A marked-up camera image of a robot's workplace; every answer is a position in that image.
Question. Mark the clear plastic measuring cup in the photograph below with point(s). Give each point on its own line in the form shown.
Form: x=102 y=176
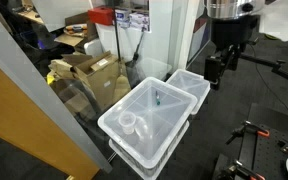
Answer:
x=127 y=124

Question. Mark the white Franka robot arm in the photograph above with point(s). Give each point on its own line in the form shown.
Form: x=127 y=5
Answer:
x=280 y=16

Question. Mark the teal white marker pen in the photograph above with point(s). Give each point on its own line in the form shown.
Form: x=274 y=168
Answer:
x=157 y=98

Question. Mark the clear empty plastic tub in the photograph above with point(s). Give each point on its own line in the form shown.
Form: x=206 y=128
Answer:
x=154 y=66

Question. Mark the large clear bin lid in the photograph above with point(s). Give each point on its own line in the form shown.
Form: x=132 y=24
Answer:
x=160 y=130

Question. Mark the small clear bin lid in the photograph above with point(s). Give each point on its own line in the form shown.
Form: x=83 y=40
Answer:
x=189 y=86

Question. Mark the large open cardboard box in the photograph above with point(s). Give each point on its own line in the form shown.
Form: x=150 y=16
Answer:
x=97 y=76

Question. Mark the thin black pole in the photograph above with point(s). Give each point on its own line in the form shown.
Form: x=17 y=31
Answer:
x=117 y=33

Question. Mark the white plastic container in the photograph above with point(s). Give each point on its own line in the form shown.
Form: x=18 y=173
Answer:
x=92 y=46

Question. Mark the white printed carton stack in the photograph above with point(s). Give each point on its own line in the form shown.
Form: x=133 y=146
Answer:
x=139 y=20

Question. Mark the small open cardboard box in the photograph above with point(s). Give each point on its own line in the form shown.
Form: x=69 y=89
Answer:
x=74 y=98

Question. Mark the red blue white panel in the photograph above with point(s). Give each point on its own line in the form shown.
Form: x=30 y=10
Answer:
x=200 y=36

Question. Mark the grey translucent storage bin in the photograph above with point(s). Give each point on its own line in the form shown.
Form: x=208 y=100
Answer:
x=150 y=168

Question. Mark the flattened cardboard box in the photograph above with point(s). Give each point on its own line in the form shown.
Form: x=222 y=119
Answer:
x=62 y=66

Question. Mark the red box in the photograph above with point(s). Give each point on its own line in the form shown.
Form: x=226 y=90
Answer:
x=100 y=16

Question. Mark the cardboard box with packages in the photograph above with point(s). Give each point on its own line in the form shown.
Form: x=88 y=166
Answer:
x=72 y=36

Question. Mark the silver black cylindrical stand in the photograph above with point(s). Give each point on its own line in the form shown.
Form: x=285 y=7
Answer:
x=234 y=30

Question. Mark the orange wooden panel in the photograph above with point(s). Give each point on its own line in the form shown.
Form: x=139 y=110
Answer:
x=17 y=123

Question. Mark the black breadboard table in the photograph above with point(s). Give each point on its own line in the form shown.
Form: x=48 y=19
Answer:
x=274 y=146

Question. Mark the black exterior camera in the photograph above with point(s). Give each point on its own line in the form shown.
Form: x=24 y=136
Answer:
x=212 y=70

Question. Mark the grey partition frame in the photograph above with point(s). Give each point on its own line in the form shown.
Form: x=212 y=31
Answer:
x=34 y=85

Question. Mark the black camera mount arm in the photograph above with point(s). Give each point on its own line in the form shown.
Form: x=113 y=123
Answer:
x=267 y=63

